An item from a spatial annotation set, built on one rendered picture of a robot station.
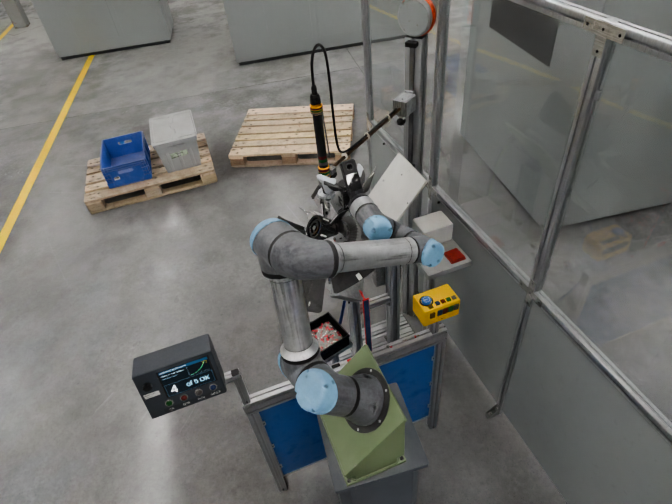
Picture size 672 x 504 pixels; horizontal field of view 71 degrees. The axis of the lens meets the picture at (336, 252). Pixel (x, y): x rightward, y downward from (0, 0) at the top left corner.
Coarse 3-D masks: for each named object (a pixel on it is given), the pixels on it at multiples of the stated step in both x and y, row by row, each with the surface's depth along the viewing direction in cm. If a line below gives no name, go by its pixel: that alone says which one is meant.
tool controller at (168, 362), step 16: (208, 336) 164; (160, 352) 161; (176, 352) 159; (192, 352) 157; (208, 352) 157; (144, 368) 154; (160, 368) 153; (176, 368) 155; (192, 368) 157; (208, 368) 159; (144, 384) 153; (160, 384) 156; (192, 384) 159; (208, 384) 162; (224, 384) 164; (144, 400) 156; (160, 400) 158; (176, 400) 160; (192, 400) 162
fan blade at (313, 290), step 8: (304, 280) 208; (312, 280) 207; (320, 280) 207; (304, 288) 207; (312, 288) 207; (320, 288) 206; (312, 296) 206; (320, 296) 206; (312, 304) 206; (320, 304) 205
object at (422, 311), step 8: (440, 288) 192; (448, 288) 192; (416, 296) 190; (432, 296) 189; (440, 296) 189; (448, 296) 189; (456, 296) 188; (416, 304) 189; (432, 304) 186; (440, 304) 186; (448, 304) 186; (416, 312) 192; (424, 312) 184; (432, 312) 185; (448, 312) 189; (456, 312) 191; (424, 320) 187; (432, 320) 189; (440, 320) 191
